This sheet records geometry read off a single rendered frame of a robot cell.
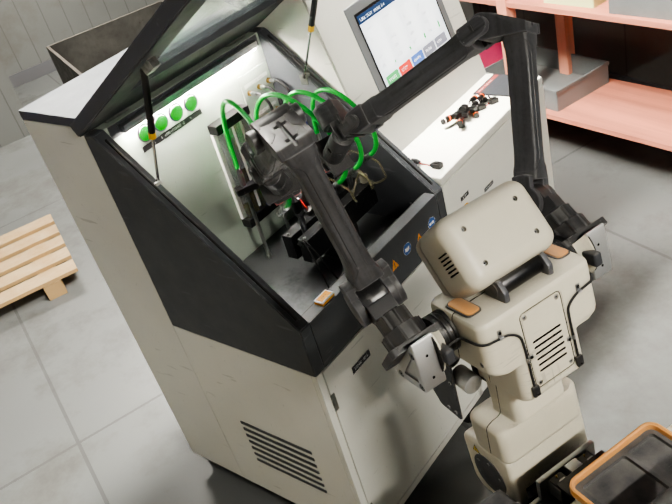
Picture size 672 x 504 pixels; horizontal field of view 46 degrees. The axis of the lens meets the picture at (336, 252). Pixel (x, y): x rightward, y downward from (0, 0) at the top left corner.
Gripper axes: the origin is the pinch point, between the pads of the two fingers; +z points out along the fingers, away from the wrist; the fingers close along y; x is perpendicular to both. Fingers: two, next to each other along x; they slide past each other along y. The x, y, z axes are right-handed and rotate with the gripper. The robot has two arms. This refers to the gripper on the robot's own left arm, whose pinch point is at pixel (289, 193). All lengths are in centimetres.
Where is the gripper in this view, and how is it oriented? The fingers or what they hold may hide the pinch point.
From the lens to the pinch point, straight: 206.6
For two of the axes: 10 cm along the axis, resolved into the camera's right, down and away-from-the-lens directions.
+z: 1.8, 1.6, 9.7
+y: -8.8, 4.6, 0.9
